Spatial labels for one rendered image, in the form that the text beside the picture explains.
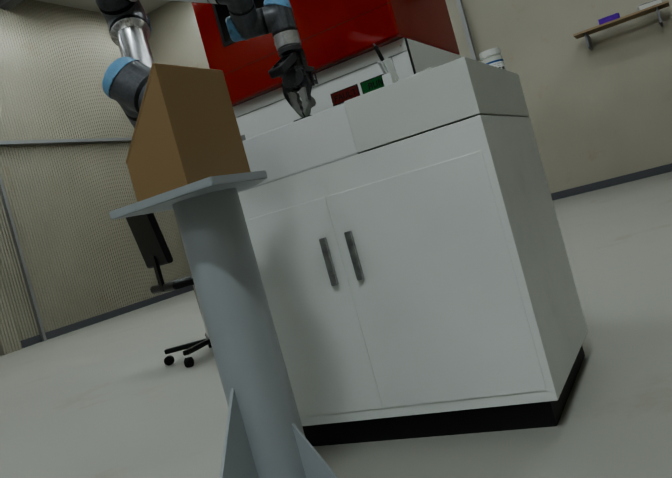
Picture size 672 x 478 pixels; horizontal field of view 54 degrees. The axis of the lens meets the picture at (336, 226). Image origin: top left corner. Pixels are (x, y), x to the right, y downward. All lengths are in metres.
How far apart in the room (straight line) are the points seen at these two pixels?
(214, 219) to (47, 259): 10.68
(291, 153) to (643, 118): 9.64
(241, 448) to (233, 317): 0.30
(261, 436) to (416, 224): 0.66
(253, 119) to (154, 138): 1.22
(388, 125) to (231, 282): 0.59
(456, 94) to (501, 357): 0.68
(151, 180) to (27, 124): 11.21
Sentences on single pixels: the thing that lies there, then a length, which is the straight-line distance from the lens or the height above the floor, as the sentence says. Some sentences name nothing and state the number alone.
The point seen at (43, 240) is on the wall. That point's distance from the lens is 12.23.
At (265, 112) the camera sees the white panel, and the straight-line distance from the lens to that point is 2.70.
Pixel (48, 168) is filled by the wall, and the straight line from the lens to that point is 12.69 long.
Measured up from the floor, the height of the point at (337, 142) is 0.86.
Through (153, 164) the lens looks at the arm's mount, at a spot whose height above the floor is 0.89.
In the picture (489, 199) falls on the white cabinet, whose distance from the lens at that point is 1.69.
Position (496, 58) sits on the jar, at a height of 1.02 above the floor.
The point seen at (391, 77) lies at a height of 1.03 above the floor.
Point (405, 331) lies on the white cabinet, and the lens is 1.83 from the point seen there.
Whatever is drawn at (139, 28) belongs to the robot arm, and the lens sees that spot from 2.09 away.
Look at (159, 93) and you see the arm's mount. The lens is 1.54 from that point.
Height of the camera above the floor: 0.66
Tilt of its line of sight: 1 degrees down
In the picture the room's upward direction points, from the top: 15 degrees counter-clockwise
